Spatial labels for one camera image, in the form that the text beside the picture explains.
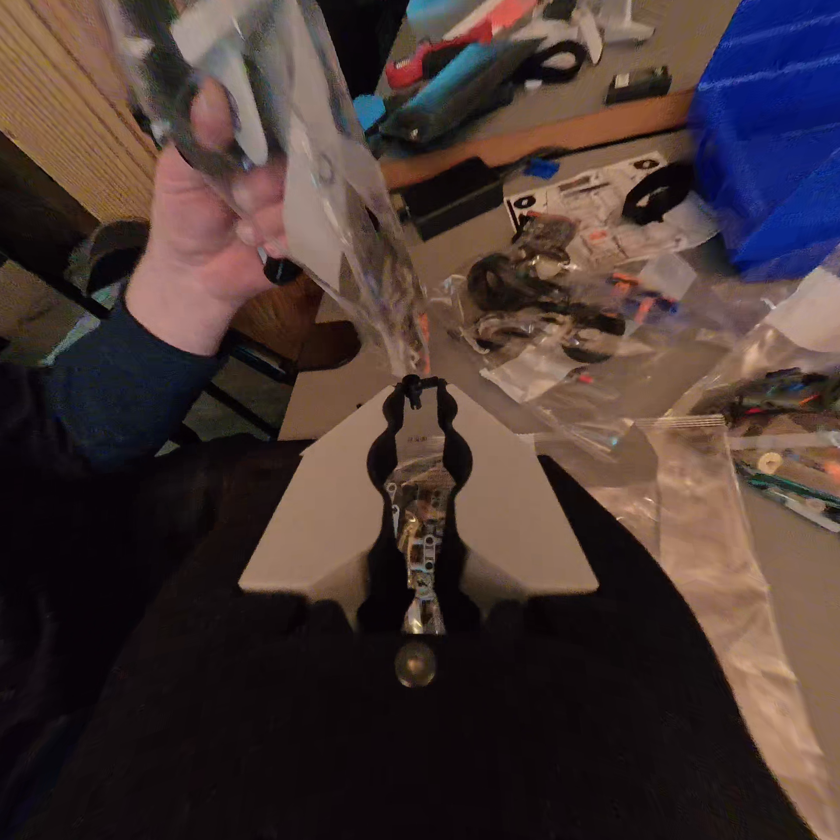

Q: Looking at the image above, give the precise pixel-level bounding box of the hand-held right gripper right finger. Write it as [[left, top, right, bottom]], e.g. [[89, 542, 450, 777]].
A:
[[438, 384, 599, 632]]

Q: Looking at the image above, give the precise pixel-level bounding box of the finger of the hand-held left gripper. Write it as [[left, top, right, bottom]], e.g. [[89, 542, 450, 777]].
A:
[[284, 140, 343, 293]]

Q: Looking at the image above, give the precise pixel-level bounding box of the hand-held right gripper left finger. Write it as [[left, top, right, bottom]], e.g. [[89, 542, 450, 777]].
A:
[[238, 384, 404, 632]]

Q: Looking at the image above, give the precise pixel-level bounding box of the wide clear lego bag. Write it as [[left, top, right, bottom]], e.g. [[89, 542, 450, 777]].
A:
[[101, 0, 434, 382]]

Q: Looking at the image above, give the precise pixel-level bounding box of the small black lego piece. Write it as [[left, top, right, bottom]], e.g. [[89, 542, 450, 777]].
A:
[[400, 374, 452, 412]]

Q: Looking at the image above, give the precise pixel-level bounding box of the pile of lego part bags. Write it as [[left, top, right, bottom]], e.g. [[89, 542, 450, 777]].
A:
[[387, 217, 840, 840]]

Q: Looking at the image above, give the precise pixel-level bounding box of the lego sticker sheet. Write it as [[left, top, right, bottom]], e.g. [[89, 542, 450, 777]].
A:
[[504, 151, 719, 263]]

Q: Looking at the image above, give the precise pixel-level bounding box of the person's left hand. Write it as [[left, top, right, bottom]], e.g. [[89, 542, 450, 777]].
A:
[[123, 77, 304, 357]]

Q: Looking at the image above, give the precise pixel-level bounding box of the black power adapter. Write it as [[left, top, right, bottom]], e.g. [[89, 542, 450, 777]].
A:
[[400, 157, 506, 240]]

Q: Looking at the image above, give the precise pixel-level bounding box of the brown wooden desk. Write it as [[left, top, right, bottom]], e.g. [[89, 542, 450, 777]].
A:
[[0, 0, 362, 371]]

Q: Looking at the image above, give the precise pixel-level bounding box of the black red pouch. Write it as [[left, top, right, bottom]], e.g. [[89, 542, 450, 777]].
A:
[[354, 16, 549, 155]]

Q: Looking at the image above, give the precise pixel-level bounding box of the small black device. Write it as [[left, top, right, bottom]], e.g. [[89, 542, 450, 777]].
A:
[[604, 66, 673, 106]]

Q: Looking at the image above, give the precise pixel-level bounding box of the blue plastic storage bin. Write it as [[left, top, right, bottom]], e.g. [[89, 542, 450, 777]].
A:
[[689, 0, 840, 283]]

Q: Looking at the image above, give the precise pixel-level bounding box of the black white strap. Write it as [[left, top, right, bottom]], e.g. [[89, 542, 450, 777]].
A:
[[518, 39, 588, 86]]

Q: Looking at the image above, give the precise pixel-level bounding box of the white plastic bracket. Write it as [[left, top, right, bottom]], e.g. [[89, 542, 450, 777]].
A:
[[577, 0, 657, 67]]

